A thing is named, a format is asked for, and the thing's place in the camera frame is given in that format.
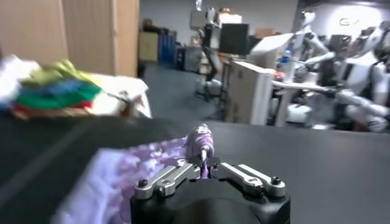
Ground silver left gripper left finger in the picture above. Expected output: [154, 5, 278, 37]
[133, 155, 204, 200]

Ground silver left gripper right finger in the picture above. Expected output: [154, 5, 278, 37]
[207, 156, 286, 198]

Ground lavender t-shirt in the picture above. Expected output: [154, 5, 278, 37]
[50, 123, 216, 224]

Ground white robot base black legs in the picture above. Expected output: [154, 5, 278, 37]
[194, 29, 225, 95]

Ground large black table cover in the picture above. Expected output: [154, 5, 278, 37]
[0, 117, 390, 224]

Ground tall white cardboard box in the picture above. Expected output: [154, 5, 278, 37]
[224, 59, 277, 125]

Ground white standing desk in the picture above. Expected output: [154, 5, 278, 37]
[271, 79, 336, 127]

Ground clear water bottle blue cap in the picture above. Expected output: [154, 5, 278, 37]
[280, 48, 295, 82]

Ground white curved panel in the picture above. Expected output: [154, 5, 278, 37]
[249, 32, 295, 69]

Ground green garment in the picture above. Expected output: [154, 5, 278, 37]
[15, 83, 103, 110]

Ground black monitor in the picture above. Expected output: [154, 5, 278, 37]
[219, 23, 250, 56]

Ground beige garment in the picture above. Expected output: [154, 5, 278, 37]
[12, 106, 95, 120]

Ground yellow-green garment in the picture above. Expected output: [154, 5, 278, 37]
[19, 59, 103, 89]

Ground bamboo folding screen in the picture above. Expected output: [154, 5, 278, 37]
[0, 0, 141, 77]

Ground white cloth heap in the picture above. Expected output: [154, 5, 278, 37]
[0, 54, 40, 106]

